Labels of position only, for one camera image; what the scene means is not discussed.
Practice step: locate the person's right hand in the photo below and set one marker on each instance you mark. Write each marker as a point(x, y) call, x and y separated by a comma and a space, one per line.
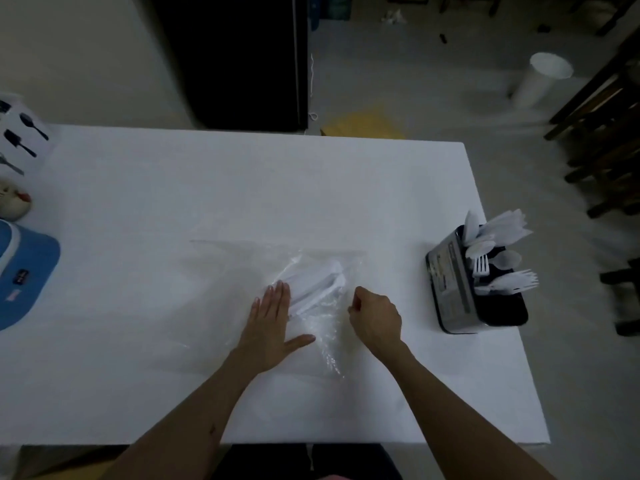
point(377, 324)

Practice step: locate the person's left hand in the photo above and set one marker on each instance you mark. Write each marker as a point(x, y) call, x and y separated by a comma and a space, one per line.
point(267, 339)

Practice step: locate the person's left thumb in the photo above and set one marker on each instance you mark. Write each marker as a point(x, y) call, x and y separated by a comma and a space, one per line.
point(301, 341)

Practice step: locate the person's right fingers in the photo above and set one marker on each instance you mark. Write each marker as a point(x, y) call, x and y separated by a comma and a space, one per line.
point(358, 307)

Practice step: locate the person's left middle finger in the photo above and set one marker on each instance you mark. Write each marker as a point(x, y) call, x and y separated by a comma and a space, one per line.
point(277, 303)

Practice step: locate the person's left little finger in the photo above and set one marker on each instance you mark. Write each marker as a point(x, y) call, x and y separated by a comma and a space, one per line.
point(257, 312)

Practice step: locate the clear plastic bag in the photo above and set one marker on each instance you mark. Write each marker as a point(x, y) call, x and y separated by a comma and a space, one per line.
point(235, 274)

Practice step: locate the person's right forearm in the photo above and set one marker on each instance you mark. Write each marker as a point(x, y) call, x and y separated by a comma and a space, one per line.
point(450, 419)

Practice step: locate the person's left forearm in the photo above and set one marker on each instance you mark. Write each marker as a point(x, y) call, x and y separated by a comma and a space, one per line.
point(190, 424)

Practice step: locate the bundle of white plastic cutlery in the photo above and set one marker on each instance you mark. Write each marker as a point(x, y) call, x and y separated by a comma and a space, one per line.
point(315, 287)

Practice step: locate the black cutlery holder box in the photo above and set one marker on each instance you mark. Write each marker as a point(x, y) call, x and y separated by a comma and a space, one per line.
point(452, 289)

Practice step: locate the person's dark trousers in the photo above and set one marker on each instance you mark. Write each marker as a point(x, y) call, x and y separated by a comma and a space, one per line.
point(305, 462)

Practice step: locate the bunch of white plastic utensils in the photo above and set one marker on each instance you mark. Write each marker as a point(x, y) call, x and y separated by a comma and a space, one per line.
point(495, 267)

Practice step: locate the yellow cardboard sheet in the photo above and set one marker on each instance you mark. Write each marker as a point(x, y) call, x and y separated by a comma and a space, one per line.
point(362, 125)

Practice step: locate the blue cap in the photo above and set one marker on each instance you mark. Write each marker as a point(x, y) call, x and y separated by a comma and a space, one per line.
point(22, 274)

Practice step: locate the black cabinet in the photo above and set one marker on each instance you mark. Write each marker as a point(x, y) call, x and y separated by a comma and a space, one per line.
point(235, 59)

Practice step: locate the dark wooden stool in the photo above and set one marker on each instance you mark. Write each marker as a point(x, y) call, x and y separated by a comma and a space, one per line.
point(625, 299)

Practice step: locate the small cream cat figurine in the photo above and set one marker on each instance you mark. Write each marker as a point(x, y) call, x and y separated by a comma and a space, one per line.
point(14, 198)

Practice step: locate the white plastic bucket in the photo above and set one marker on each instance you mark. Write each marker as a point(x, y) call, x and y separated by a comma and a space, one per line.
point(539, 79)

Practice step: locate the white sheet with cutlery pictures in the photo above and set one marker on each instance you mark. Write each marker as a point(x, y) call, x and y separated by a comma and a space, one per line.
point(22, 134)

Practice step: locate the dark wooden chair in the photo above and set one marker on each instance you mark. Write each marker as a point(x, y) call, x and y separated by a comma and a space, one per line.
point(602, 124)

